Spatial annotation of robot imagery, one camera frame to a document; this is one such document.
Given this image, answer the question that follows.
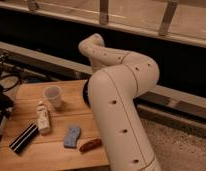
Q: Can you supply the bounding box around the dark ceramic bowl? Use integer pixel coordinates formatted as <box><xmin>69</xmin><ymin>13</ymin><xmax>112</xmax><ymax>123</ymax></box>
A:
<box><xmin>83</xmin><ymin>82</ymin><xmax>90</xmax><ymax>106</ymax></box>

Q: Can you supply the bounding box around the black striped rectangular block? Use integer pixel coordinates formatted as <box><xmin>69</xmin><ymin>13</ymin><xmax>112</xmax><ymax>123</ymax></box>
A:
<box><xmin>9</xmin><ymin>123</ymin><xmax>39</xmax><ymax>154</ymax></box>

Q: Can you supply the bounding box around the black equipment at left edge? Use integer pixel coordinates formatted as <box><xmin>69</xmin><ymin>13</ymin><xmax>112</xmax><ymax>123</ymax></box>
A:
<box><xmin>0</xmin><ymin>53</ymin><xmax>14</xmax><ymax>153</ymax></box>

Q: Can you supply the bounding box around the brown oblong bar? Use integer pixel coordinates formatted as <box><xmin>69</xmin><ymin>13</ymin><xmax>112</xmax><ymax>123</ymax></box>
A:
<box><xmin>79</xmin><ymin>138</ymin><xmax>102</xmax><ymax>153</ymax></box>

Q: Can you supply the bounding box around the metal window railing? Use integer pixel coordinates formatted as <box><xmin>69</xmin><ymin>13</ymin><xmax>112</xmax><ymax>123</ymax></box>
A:
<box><xmin>0</xmin><ymin>0</ymin><xmax>206</xmax><ymax>48</ymax></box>

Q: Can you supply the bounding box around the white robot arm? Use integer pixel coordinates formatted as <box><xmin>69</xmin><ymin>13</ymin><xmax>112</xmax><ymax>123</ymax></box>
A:
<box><xmin>78</xmin><ymin>34</ymin><xmax>162</xmax><ymax>171</ymax></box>

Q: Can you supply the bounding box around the small white bottle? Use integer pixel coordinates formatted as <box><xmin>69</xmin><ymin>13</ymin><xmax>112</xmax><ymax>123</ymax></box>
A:
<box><xmin>36</xmin><ymin>101</ymin><xmax>51</xmax><ymax>135</ymax></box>

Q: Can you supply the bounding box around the black cable loop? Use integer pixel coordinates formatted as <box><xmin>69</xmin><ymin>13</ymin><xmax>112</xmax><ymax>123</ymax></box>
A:
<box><xmin>0</xmin><ymin>73</ymin><xmax>22</xmax><ymax>94</ymax></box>

